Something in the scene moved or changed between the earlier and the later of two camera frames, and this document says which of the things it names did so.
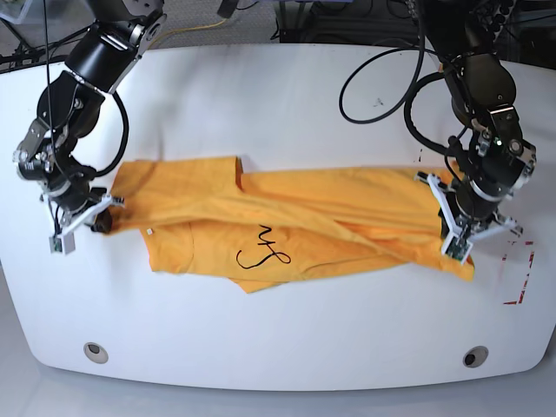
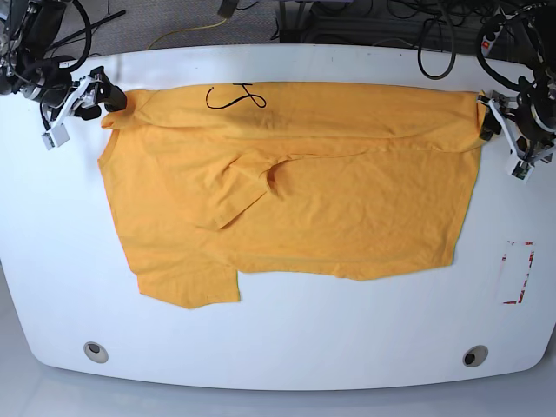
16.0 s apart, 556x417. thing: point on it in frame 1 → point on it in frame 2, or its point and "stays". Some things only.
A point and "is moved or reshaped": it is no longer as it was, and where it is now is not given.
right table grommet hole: x=475 y=356 stays
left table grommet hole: x=95 y=353 stays
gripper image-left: x=74 y=194 → x=86 y=105
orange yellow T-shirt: x=215 y=219 is moved or reshaped
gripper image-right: x=474 y=210 → x=539 y=135
